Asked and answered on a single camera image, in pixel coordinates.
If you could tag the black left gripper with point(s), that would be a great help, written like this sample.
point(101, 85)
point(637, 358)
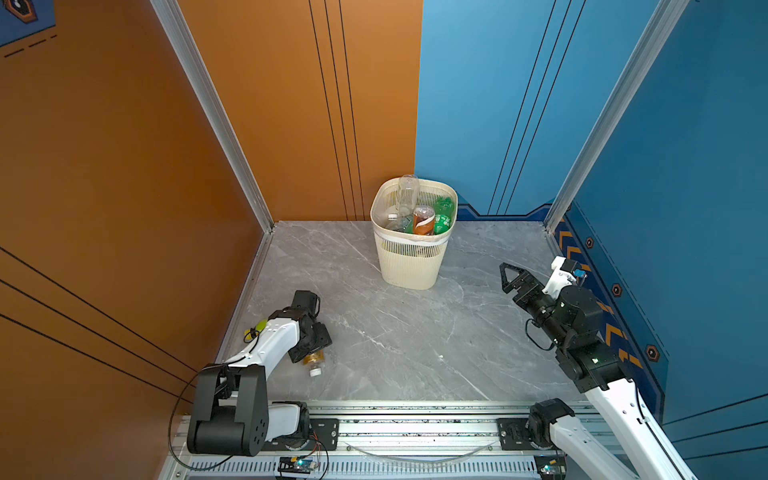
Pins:
point(323, 339)

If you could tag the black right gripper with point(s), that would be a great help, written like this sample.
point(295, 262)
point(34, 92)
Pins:
point(535, 287)

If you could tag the red yellow label bottle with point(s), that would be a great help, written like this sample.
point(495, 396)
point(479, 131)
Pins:
point(315, 363)

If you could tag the green soda bottle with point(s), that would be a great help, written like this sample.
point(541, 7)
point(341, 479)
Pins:
point(444, 208)

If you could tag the brown label bottle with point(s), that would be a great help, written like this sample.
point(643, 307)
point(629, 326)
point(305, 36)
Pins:
point(423, 222)

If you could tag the clear bottle white label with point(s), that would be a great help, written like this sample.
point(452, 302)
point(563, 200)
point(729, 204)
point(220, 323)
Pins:
point(407, 194)

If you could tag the red label water bottle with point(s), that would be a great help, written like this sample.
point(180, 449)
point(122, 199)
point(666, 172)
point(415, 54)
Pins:
point(398, 223)

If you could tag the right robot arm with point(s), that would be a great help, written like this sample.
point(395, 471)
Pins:
point(607, 382)

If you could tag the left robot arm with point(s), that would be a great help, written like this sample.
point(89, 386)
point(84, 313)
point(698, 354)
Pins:
point(231, 414)

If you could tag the cream slatted waste bin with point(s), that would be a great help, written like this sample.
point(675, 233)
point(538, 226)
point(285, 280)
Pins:
point(407, 260)

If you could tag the yellow green small bottle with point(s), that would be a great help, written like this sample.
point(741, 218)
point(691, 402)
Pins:
point(260, 327)

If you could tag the left circuit board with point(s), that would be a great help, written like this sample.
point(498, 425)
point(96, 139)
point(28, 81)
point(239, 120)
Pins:
point(296, 467)

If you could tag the circuit board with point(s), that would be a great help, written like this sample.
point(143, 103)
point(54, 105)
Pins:
point(551, 467)
point(296, 467)

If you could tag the right circuit board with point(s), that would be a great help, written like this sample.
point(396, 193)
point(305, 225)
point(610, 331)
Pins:
point(551, 467)

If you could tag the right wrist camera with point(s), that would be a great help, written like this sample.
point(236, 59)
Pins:
point(565, 272)

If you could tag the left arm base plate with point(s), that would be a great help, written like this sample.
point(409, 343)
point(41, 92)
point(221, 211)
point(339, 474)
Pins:
point(327, 430)

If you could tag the aluminium rail frame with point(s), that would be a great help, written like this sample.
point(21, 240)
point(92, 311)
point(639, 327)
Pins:
point(397, 440)

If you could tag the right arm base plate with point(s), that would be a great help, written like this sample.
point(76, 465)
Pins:
point(514, 434)

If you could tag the right aluminium corner post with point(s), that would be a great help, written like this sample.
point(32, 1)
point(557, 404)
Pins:
point(652, 40)

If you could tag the aluminium corner post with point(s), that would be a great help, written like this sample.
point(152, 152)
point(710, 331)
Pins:
point(652, 40)
point(176, 29)

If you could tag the left aluminium corner post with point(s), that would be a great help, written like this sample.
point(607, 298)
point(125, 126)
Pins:
point(176, 29)

